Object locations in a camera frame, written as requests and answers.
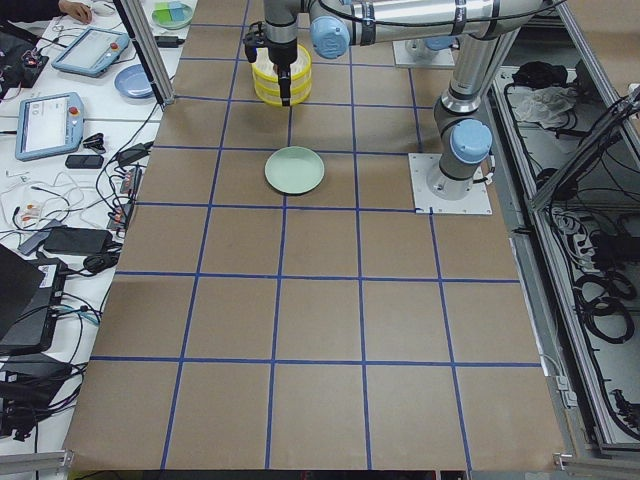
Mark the person hand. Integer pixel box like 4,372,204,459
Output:
58,0,93,25

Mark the crumpled white cloth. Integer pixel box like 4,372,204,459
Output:
514,86,577,128

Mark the teach pendant upper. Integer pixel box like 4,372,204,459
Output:
52,27,130,78

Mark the black power adapter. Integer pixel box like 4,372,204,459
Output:
43,227,112,256

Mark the teach pendant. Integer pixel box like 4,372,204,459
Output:
52,27,130,78
15,92,84,162

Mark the yellow steamer basket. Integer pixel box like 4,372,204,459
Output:
252,44,311,93
253,74,314,107

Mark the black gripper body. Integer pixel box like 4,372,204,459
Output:
243,21,298,71

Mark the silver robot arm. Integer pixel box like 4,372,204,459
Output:
243,0,553,193

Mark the black laptop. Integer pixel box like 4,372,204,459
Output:
1,246,67,356

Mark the aluminium frame post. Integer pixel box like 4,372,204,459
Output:
114,0,174,109

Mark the blue plate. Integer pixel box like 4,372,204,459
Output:
114,64,153,99

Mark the mint green plate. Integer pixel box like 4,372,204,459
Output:
264,146,325,195

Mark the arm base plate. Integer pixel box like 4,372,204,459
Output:
392,36,458,70
408,153,493,215

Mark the teach pendant lower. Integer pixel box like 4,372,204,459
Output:
15,92,84,162

